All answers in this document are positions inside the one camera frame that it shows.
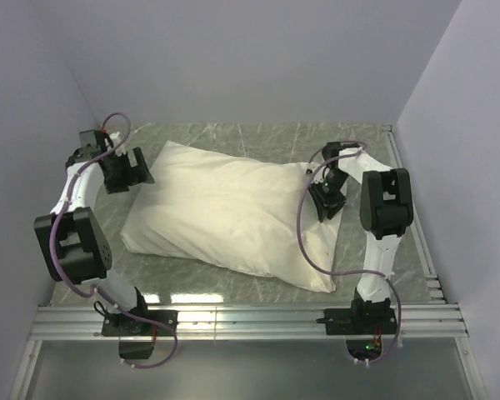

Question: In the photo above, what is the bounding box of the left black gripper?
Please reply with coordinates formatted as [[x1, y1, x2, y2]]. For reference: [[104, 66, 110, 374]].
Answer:
[[106, 147, 155, 194]]

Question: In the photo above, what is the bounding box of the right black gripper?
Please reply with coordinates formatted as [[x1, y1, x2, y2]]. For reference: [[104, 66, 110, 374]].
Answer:
[[308, 170, 350, 222]]

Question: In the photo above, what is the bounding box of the cream satin pillowcase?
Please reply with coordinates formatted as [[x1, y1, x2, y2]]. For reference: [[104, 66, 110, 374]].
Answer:
[[121, 141, 342, 293]]

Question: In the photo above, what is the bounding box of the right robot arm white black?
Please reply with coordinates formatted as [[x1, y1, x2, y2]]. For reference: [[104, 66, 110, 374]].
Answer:
[[307, 141, 414, 333]]

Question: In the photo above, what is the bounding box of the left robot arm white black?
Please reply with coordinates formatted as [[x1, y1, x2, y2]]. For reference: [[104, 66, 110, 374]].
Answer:
[[33, 128, 154, 335]]

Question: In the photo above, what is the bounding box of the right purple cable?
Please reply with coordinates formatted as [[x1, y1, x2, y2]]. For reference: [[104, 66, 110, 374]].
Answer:
[[295, 143, 403, 364]]

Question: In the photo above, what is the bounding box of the purple cable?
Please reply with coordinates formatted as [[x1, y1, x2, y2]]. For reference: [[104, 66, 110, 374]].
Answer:
[[49, 112, 179, 370], [295, 143, 403, 364]]

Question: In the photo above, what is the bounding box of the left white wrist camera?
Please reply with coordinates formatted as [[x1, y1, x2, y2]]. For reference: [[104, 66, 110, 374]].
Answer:
[[102, 129, 127, 156]]

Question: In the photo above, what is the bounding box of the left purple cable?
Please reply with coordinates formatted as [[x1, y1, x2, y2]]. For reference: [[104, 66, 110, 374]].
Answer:
[[49, 112, 179, 370]]

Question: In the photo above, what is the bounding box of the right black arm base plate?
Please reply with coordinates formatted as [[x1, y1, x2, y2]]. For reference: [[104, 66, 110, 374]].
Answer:
[[319, 308, 399, 336]]

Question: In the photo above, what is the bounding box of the aluminium right side rail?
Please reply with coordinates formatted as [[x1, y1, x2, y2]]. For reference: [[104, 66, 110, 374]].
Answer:
[[382, 125, 447, 304]]

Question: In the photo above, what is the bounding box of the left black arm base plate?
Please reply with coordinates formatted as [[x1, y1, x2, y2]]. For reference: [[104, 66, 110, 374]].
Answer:
[[101, 309, 178, 338]]

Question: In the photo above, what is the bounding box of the aluminium front mounting rail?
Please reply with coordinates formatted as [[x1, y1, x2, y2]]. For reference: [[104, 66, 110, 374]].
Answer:
[[28, 303, 468, 341]]

